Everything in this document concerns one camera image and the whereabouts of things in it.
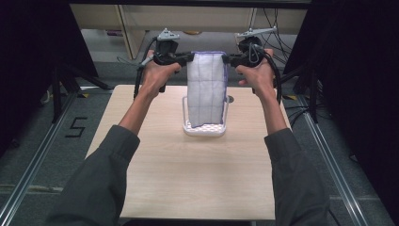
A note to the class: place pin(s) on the black metal stand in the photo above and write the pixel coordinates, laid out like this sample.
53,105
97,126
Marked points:
57,94
312,94

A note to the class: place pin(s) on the person's right hand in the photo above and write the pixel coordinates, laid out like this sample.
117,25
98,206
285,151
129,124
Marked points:
260,77

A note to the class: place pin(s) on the white cloth with purple stitching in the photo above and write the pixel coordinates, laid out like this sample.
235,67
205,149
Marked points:
207,88

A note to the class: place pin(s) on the beige cabinet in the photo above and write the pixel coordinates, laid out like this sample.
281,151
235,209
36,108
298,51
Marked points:
188,19

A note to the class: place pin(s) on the black curtain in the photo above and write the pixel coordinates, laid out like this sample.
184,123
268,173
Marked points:
28,62
360,78

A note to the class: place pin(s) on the person's left hand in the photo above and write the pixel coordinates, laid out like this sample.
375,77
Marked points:
156,77

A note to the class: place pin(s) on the white plastic rack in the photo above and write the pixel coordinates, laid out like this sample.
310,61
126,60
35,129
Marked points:
204,130

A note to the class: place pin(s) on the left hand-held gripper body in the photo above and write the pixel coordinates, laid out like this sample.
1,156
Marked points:
166,51

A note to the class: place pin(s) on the round table grommet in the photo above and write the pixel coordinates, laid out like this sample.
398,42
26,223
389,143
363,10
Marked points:
231,99

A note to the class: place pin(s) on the aluminium floor rail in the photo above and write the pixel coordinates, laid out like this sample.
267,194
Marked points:
332,169
37,160

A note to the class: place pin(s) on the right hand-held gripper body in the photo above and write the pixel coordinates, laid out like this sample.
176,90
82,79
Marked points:
249,56

